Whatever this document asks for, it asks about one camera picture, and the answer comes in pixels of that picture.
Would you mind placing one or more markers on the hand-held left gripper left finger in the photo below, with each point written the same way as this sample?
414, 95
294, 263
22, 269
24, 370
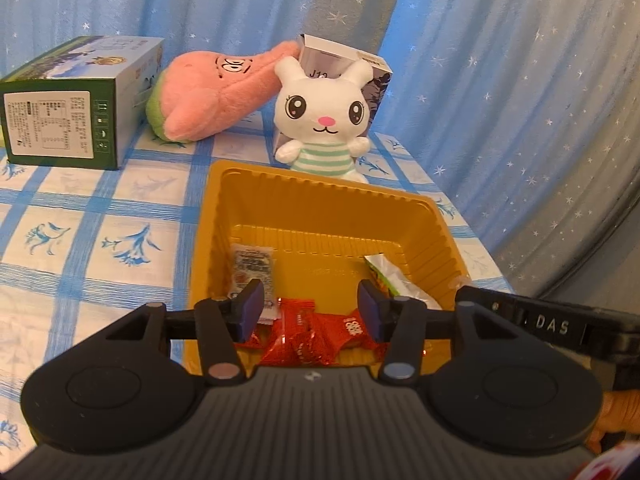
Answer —
252, 310

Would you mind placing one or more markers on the person's right hand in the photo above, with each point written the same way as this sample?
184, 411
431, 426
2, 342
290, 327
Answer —
620, 410

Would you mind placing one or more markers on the green cardboard box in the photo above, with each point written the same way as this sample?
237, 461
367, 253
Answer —
50, 125

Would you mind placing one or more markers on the red packet with white print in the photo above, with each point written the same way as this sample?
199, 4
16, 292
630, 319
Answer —
352, 330

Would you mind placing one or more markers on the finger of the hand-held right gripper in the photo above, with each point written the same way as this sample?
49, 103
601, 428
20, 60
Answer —
487, 301

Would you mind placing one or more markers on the blue checked tablecloth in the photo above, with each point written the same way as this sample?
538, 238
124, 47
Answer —
100, 210

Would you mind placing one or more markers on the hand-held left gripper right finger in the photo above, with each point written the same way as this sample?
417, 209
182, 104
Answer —
370, 310

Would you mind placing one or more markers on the blue star curtain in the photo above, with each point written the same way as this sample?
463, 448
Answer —
450, 60

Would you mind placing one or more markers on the large red snack packet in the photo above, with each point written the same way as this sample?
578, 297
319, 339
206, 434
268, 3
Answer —
295, 345

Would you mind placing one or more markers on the green and white snack packet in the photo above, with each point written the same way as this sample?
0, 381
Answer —
395, 277

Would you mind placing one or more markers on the red patterned clothing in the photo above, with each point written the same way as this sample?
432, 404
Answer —
625, 467

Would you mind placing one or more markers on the yellow plastic tray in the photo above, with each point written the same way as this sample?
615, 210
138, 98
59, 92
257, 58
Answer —
310, 210

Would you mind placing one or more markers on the white bunny plush toy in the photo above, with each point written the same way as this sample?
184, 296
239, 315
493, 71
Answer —
320, 105

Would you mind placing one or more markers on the pink plush toy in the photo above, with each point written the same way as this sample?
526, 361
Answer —
210, 95

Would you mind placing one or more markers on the white printed snack packet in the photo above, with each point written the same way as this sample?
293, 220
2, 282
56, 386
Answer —
252, 265

